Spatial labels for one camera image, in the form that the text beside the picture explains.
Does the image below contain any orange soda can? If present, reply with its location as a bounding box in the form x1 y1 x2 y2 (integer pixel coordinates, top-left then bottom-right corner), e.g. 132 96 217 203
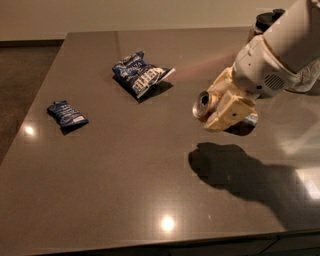
192 91 219 121

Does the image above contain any large blue chip bag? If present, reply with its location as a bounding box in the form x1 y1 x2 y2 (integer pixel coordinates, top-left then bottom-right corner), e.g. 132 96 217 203
112 51 175 100

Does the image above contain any glass jar with black lid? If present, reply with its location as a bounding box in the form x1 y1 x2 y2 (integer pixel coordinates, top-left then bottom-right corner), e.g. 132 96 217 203
247 8 285 41

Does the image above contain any small blue chip bag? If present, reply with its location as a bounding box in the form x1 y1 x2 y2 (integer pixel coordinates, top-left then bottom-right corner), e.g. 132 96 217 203
47 100 89 128

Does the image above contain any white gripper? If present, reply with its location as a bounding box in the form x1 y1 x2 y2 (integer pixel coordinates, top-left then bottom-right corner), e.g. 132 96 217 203
204 35 298 132

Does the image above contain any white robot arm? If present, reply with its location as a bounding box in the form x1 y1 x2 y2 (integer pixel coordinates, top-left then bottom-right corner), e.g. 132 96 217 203
203 0 320 131

